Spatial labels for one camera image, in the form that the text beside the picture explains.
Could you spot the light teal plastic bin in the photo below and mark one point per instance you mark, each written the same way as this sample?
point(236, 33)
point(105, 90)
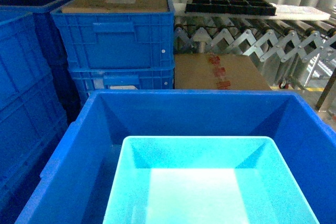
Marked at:
point(194, 179)

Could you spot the blue crate stack left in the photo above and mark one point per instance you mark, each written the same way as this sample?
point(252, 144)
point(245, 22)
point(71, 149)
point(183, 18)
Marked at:
point(32, 118)

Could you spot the brown cardboard box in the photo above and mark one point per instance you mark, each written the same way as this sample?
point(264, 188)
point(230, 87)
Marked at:
point(217, 72)

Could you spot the blue crate with cardboard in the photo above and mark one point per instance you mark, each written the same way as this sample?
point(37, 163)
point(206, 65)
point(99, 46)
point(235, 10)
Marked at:
point(117, 40)

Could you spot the black compartment tray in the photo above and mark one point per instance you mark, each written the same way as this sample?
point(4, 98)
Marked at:
point(235, 7)

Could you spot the brown cardboard sheet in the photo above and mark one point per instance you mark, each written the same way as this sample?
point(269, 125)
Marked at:
point(115, 6)

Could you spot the large blue plastic bin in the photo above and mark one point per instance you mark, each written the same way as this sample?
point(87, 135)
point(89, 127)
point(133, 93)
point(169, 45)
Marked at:
point(84, 161)

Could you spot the grey expandable roller conveyor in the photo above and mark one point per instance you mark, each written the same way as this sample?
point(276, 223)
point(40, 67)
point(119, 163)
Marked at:
point(297, 54)

